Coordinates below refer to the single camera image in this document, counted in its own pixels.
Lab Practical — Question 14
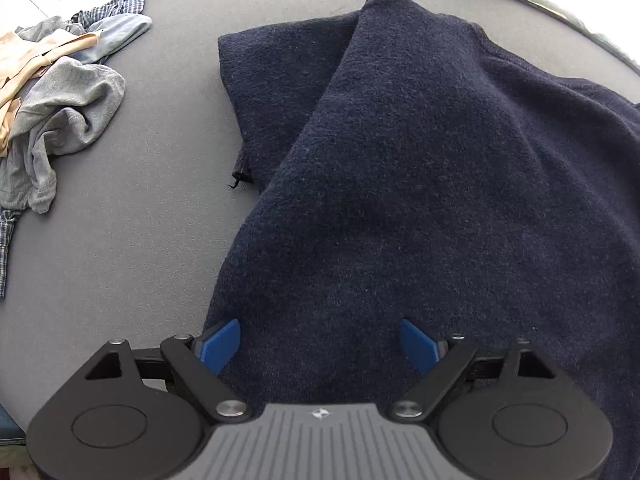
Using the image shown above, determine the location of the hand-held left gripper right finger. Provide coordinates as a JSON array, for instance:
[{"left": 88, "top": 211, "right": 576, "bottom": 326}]
[{"left": 391, "top": 318, "right": 560, "bottom": 422}]

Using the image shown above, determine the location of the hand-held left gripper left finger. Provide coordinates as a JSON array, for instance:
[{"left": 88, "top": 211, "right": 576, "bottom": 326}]
[{"left": 82, "top": 319, "right": 253, "bottom": 422}]

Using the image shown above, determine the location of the navy knit sweater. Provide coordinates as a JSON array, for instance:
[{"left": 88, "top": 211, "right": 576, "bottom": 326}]
[{"left": 202, "top": 0, "right": 640, "bottom": 441}]

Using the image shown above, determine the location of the blue denim cloth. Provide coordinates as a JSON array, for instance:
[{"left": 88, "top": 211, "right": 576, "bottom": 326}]
[{"left": 0, "top": 404, "right": 27, "bottom": 447}]

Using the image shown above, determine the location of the grey garment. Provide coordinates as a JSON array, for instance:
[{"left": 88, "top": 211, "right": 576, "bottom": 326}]
[{"left": 0, "top": 16, "right": 126, "bottom": 215}]

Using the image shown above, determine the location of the light blue garment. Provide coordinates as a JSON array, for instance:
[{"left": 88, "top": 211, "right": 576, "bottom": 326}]
[{"left": 92, "top": 13, "right": 153, "bottom": 63}]

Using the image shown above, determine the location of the beige garment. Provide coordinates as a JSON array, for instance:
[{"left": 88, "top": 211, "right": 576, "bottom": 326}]
[{"left": 0, "top": 30, "right": 103, "bottom": 158}]

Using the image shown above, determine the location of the plaid shirt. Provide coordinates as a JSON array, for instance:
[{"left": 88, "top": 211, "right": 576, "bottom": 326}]
[{"left": 0, "top": 0, "right": 147, "bottom": 298}]

